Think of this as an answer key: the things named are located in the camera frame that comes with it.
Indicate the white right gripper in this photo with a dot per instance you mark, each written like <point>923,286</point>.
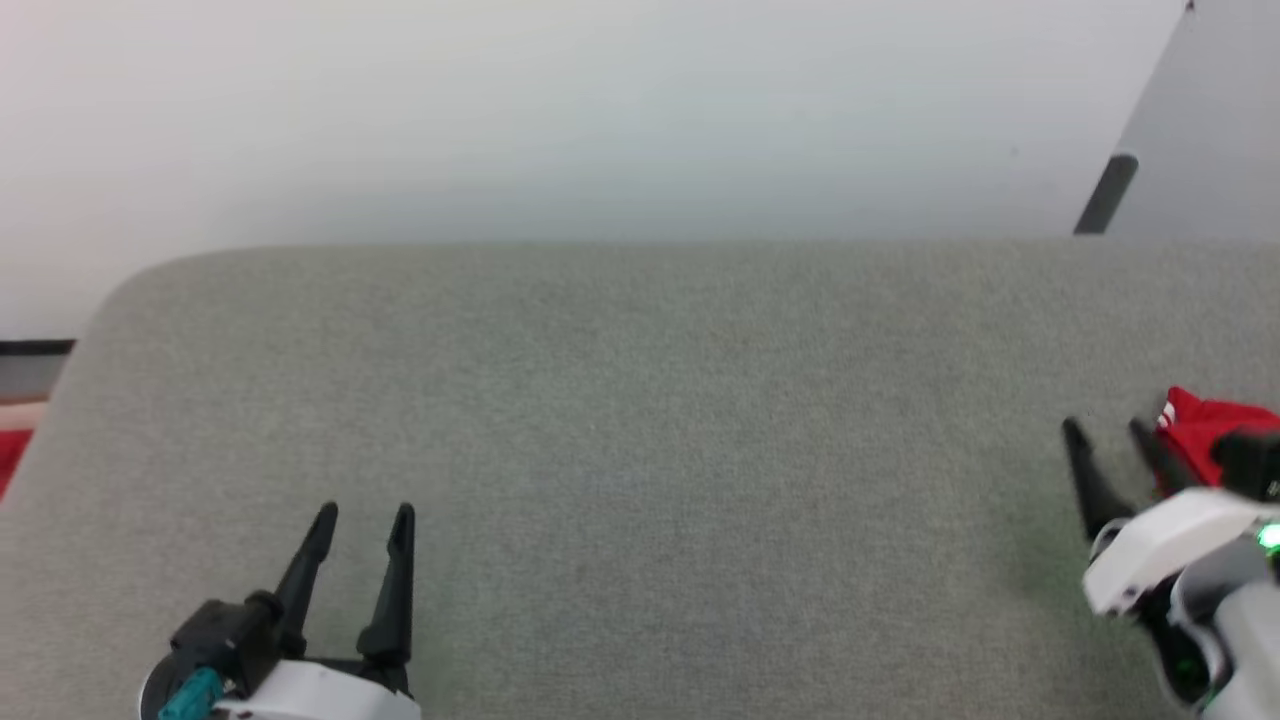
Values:
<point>1170,545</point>

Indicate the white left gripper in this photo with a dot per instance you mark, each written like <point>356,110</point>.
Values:
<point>320,695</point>

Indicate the red and white jersey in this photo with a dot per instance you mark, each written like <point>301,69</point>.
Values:
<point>1205,425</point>

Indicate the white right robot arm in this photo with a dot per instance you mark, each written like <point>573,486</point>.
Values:
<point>1230,640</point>

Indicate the dark grey furniture leg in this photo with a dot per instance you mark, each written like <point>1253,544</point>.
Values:
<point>1107,195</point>

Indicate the red object beside sofa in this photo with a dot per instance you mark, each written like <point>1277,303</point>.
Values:
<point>10,460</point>

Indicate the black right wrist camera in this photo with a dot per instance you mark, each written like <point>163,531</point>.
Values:
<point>1250,462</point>

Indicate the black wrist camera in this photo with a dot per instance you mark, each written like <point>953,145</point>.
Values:
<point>230,635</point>
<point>1250,462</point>

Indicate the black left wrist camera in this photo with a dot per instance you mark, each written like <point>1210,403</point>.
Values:
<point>230,635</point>

